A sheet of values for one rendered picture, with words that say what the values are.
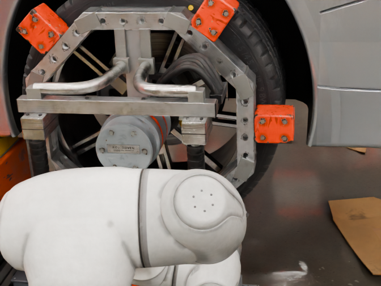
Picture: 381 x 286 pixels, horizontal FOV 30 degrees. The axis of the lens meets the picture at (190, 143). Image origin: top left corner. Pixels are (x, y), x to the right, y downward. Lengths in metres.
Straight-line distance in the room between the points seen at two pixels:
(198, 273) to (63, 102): 0.45
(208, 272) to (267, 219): 1.59
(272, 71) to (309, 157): 1.92
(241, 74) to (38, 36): 0.47
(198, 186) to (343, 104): 0.95
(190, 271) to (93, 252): 0.58
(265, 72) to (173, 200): 0.85
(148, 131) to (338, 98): 0.49
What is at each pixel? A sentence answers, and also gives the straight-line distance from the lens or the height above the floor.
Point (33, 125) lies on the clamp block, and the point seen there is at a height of 0.93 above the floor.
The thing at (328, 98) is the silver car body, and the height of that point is 0.87.
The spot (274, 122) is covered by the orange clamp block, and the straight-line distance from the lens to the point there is 1.63.
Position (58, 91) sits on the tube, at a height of 1.00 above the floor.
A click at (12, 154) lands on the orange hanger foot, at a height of 0.67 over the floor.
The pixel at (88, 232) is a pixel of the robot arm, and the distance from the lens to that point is 0.89.
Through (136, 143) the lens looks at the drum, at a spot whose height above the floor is 0.87.
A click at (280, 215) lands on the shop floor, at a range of 3.03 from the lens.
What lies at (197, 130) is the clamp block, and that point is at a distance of 1.41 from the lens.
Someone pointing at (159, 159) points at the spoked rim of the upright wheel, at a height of 0.72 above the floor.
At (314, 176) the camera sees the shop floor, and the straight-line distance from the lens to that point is 3.38.
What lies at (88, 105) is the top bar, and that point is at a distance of 1.48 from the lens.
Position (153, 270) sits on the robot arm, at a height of 0.68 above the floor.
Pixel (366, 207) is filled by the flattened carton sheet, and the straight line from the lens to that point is 3.09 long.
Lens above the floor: 1.46
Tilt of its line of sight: 23 degrees down
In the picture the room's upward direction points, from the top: 2 degrees counter-clockwise
